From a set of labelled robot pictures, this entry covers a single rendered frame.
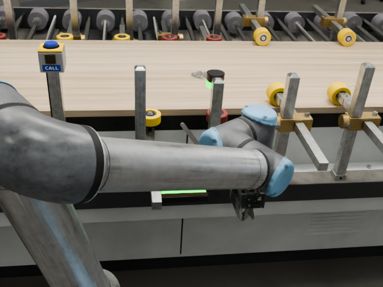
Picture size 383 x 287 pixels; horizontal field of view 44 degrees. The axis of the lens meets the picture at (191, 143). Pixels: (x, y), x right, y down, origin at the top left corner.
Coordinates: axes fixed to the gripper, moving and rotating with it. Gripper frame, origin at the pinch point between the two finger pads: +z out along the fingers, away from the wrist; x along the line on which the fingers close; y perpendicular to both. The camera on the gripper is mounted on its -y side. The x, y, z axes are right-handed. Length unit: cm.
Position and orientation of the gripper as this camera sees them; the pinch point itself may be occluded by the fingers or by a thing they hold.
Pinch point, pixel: (242, 214)
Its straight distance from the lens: 142.2
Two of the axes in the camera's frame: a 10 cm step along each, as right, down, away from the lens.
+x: 9.9, -0.2, 1.3
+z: -0.5, 8.4, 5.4
